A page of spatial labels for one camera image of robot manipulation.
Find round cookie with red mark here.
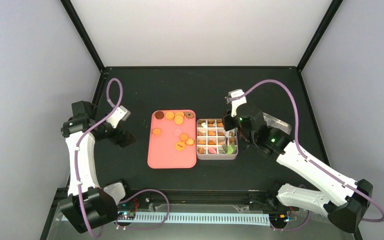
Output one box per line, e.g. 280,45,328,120
175,141,186,151

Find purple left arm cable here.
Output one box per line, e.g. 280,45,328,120
74,78,124,239

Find pale flower cookie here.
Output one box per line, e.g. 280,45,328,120
179,133,189,142

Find green round cookie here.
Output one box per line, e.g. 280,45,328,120
226,145,235,155

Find dark chocolate round cookie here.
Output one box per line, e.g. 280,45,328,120
154,111,165,120

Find silver tin lid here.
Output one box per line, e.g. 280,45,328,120
263,112,292,135

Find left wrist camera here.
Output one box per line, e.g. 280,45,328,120
106,105,131,129

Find pink plastic tray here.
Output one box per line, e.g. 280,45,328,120
147,109,197,169

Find pink round sandwich cookie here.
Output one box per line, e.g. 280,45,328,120
173,128,183,138

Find black front rail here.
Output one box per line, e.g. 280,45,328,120
119,189,279,205

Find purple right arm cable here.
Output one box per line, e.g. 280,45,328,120
241,79,384,223

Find metal tin with white dividers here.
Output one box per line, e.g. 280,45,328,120
196,118,239,160

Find flower cookie with dark centre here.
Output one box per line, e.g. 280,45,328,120
183,111,195,119

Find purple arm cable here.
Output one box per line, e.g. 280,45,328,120
74,78,124,239
241,79,384,223

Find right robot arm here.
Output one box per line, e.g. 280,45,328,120
223,103,373,233

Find white slotted cable duct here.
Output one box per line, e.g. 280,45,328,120
117,212,270,226

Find pink cookie in tin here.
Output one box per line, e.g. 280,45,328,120
207,147,218,154

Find pale oval cookie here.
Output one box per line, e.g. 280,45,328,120
185,138,195,146

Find round orange cookie top right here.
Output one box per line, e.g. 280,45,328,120
174,111,185,117

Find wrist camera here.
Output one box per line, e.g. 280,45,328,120
225,89,247,117
106,105,131,129

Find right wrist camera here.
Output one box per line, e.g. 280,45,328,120
225,89,247,117

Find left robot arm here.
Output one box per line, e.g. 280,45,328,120
60,101,136,234

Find spiky flower cookie left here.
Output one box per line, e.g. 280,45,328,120
152,128,162,136

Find silver metal tongs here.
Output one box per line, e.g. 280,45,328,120
221,130,238,155

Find round orange cookie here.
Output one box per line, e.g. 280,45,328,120
174,111,185,117
164,111,175,120

